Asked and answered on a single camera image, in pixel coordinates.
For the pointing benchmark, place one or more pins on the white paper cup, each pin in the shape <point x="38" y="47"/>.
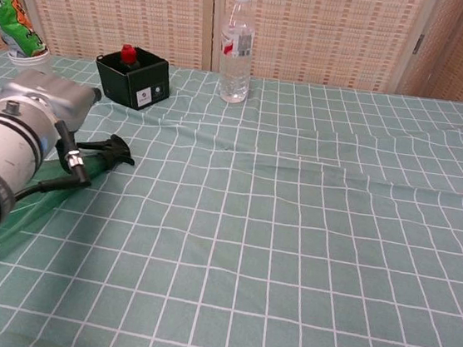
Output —
<point x="26" y="61"/>

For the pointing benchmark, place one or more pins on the clear plastic water bottle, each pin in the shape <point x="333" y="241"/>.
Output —
<point x="234" y="77"/>

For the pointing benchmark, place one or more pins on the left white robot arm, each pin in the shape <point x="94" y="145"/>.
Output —
<point x="5" y="143"/>

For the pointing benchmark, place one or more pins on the green checked tablecloth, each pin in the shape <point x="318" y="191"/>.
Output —
<point x="289" y="251"/>

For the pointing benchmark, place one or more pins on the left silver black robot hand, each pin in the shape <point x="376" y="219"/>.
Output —
<point x="56" y="95"/>

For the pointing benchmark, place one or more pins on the metal screen hinge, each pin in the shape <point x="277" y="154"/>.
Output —
<point x="417" y="44"/>

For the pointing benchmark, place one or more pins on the green snack bag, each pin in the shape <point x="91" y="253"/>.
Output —
<point x="14" y="23"/>

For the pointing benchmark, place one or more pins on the green spray bottle black trigger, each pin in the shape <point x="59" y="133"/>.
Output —
<point x="110" y="151"/>

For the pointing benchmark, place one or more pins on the black box red button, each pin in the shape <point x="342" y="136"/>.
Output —
<point x="145" y="84"/>

